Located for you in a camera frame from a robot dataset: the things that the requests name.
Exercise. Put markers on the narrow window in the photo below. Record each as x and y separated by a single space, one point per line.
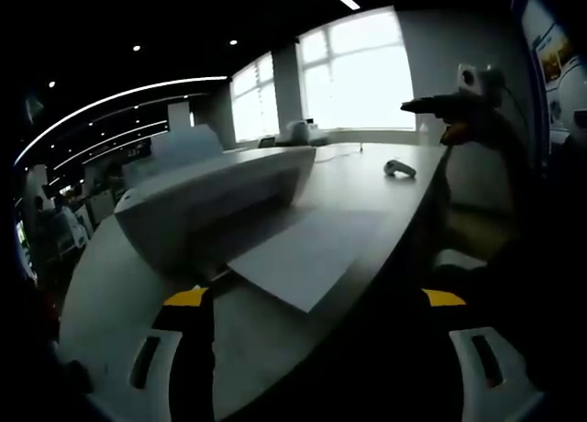
254 101

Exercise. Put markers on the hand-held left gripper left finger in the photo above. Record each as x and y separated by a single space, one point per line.
137 399

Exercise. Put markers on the person's black clothing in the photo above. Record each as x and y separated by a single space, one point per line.
550 257

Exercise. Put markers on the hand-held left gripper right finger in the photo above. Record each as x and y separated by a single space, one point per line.
513 394

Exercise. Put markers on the white printer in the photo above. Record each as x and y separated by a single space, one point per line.
206 197

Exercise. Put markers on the white game controller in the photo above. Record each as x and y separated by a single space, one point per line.
399 167

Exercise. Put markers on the white paper sheet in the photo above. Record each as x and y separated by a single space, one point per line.
307 257

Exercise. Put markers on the grey office chair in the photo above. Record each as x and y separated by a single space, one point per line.
267 142

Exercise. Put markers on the curved ceiling light strip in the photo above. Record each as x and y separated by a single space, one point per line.
137 88

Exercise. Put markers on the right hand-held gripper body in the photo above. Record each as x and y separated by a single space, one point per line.
472 79

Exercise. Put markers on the large window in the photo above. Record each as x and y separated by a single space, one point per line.
362 73

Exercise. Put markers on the white worn device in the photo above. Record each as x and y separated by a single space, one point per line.
573 96

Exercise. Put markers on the white round appliance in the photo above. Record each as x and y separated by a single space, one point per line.
298 130

